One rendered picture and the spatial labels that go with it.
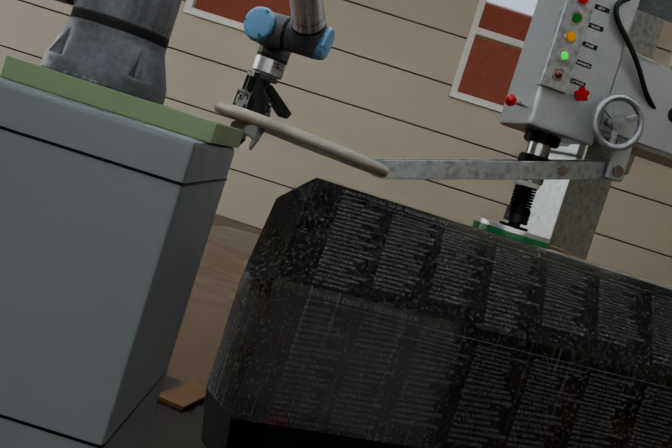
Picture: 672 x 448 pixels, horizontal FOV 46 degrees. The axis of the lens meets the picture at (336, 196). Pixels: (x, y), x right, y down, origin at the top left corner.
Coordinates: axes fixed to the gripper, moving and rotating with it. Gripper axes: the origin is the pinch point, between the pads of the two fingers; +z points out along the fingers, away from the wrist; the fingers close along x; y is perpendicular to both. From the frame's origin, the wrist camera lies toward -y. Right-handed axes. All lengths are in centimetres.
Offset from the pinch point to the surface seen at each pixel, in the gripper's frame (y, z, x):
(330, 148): 9.5, -7.3, 45.7
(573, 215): -118, -14, 34
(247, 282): 18, 29, 44
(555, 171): -55, -23, 63
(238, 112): 24.5, -7.7, 26.6
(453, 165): -31, -14, 48
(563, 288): -42, 5, 85
